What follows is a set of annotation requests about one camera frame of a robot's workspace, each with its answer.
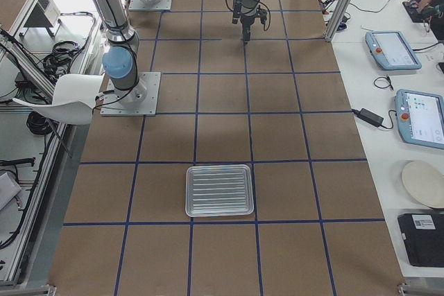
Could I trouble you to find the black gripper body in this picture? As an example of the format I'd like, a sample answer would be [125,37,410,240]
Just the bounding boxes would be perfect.
[241,14,256,29]

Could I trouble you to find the metal tray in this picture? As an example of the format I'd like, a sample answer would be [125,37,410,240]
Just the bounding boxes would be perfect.
[185,164,254,218]

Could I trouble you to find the operator hand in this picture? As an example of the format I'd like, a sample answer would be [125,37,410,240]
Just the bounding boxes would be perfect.
[418,3,429,12]

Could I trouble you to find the far teach pendant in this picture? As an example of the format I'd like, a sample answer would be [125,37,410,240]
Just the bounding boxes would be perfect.
[365,31,422,71]

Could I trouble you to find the teach pendant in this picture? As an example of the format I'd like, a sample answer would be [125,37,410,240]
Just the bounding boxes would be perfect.
[395,89,443,149]
[365,31,422,71]

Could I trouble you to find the black power adapter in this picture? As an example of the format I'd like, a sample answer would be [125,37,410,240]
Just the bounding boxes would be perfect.
[352,108,384,128]

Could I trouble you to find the white chair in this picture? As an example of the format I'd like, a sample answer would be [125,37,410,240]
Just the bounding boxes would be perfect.
[13,73,103,125]

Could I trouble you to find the near teach pendant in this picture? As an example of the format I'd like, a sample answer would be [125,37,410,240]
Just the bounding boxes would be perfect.
[395,89,443,149]

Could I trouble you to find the beige plate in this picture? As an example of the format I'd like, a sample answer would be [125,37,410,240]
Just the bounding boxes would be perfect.
[402,161,443,209]

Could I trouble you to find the black box with label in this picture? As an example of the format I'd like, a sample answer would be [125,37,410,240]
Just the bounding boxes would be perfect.
[398,214,443,268]

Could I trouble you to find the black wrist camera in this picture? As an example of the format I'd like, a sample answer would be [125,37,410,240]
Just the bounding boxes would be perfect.
[256,6,270,31]

